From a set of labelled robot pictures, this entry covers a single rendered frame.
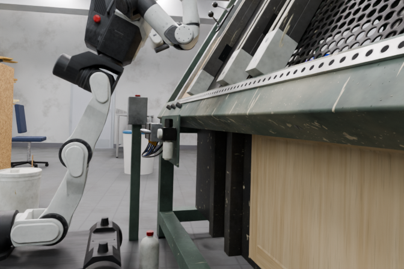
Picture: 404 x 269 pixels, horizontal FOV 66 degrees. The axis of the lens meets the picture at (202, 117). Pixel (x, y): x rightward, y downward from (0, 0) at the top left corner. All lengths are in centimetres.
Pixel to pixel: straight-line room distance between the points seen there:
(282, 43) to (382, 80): 44
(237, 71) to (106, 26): 74
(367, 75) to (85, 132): 128
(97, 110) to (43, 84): 763
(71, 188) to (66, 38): 777
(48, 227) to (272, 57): 119
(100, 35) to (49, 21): 786
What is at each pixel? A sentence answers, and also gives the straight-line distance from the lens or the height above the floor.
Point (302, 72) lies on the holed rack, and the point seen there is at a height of 88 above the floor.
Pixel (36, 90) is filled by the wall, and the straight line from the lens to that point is 914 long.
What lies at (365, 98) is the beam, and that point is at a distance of 44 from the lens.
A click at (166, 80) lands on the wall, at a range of 861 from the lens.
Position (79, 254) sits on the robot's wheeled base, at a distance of 161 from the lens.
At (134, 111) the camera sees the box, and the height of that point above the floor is 83.
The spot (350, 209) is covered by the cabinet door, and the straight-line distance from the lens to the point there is 83.
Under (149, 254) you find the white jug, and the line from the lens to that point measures 173.
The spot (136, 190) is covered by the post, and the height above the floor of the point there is 32.
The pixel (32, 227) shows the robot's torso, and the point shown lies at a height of 31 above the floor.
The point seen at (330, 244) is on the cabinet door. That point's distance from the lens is 91.
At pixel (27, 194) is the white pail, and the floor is 21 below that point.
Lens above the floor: 78
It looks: 1 degrees up
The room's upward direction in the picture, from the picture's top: 2 degrees clockwise
